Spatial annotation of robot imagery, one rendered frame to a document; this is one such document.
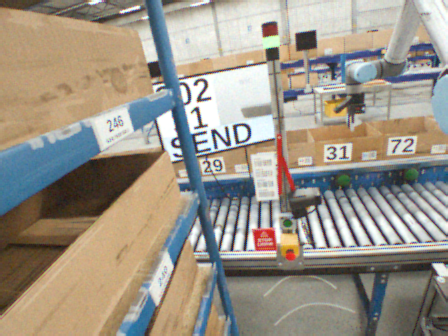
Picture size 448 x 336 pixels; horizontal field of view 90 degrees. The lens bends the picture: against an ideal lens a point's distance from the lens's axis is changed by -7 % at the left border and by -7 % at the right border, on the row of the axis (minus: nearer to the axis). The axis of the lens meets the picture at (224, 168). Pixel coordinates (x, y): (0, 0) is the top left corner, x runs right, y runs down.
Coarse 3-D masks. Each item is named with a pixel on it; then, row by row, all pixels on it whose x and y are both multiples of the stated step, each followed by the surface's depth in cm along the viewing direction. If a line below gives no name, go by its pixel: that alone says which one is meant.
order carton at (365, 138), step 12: (312, 132) 169; (324, 132) 168; (336, 132) 167; (348, 132) 165; (360, 132) 164; (372, 132) 150; (324, 144) 143; (360, 144) 139; (372, 144) 138; (360, 156) 142
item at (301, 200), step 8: (296, 192) 89; (304, 192) 88; (312, 192) 87; (288, 200) 89; (296, 200) 87; (304, 200) 86; (312, 200) 86; (320, 200) 85; (296, 208) 88; (304, 208) 89; (296, 216) 91; (304, 216) 90
